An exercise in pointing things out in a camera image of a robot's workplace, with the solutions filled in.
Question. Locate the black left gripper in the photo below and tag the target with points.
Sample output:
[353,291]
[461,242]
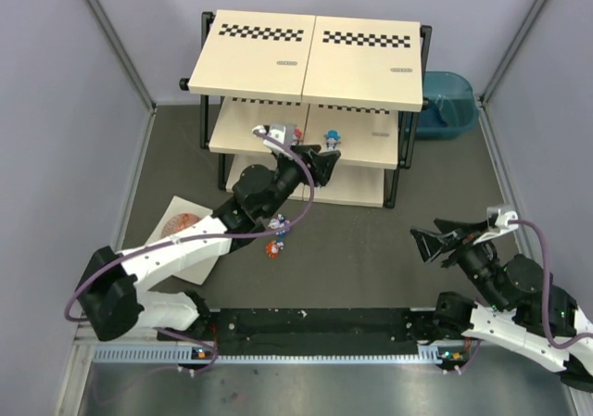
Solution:
[307,162]

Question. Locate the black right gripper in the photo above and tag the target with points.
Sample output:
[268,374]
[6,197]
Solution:
[454,242]

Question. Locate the pink-hooded Doraemon figure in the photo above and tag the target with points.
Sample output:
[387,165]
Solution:
[297,137]

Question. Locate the blue bucket Doraemon figure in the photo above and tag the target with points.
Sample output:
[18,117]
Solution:
[332,140]

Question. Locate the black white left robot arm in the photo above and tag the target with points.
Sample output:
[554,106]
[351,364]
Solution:
[116,291]

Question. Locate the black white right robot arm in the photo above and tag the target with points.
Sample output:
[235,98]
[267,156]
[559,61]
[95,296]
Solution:
[521,309]

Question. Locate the three-tier beige black shelf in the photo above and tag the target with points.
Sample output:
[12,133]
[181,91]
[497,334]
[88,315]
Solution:
[361,77]

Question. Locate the purple white Doraemon figure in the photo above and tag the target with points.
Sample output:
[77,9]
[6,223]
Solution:
[281,226]

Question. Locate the orange crab Doraemon figure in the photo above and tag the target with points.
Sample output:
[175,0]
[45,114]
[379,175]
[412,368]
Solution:
[274,248]

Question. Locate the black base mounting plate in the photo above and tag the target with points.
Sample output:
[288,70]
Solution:
[366,331]

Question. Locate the teal plastic basin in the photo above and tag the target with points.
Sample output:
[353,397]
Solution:
[452,108]

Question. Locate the red patterned bowl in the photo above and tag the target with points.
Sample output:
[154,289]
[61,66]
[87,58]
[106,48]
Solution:
[178,223]

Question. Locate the white square plate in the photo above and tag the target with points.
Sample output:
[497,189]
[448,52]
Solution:
[198,273]

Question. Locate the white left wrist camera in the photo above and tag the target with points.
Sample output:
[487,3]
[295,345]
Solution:
[277,137]

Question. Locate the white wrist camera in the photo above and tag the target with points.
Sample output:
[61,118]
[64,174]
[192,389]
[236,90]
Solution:
[277,137]
[500,220]

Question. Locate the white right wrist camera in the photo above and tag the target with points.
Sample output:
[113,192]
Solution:
[500,220]

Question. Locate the light blue cable duct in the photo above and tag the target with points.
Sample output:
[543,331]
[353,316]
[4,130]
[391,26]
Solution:
[188,355]

